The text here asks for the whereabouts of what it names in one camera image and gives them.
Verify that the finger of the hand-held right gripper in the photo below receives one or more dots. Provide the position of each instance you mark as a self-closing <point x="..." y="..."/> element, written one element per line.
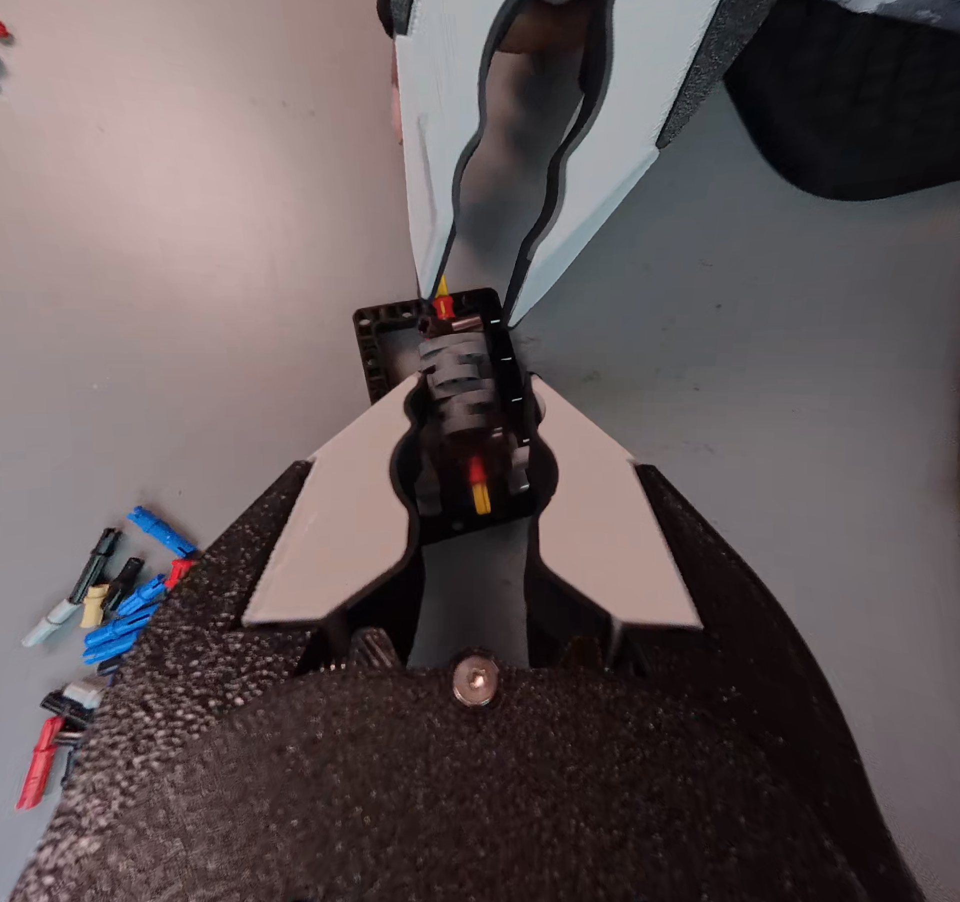
<point x="645" y="54"/>
<point x="442" y="54"/>

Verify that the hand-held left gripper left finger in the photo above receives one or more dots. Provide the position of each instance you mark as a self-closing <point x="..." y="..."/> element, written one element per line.
<point x="337" y="542"/>

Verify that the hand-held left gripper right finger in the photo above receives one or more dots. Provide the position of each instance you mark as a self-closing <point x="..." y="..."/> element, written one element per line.
<point x="622" y="542"/>

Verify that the black toy frame assembly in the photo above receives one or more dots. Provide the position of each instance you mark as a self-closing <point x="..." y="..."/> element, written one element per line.
<point x="457" y="392"/>

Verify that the grey desk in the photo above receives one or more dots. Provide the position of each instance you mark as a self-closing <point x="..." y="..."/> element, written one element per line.
<point x="187" y="242"/>

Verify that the pile of colourful toy pins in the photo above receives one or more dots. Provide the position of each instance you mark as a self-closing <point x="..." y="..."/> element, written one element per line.
<point x="112" y="636"/>

